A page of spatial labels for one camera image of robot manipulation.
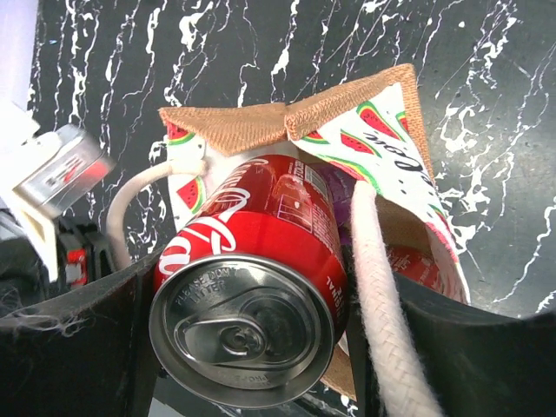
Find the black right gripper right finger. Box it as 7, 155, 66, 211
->
345, 245, 556, 417

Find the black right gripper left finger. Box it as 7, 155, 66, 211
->
1, 252, 160, 416

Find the red coke can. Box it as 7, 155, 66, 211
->
149, 155, 349, 408

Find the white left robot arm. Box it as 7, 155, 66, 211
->
1, 101, 115, 308

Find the red soda can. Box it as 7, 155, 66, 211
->
387, 245, 444, 294

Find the purple fanta can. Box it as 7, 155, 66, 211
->
312, 162, 355, 246

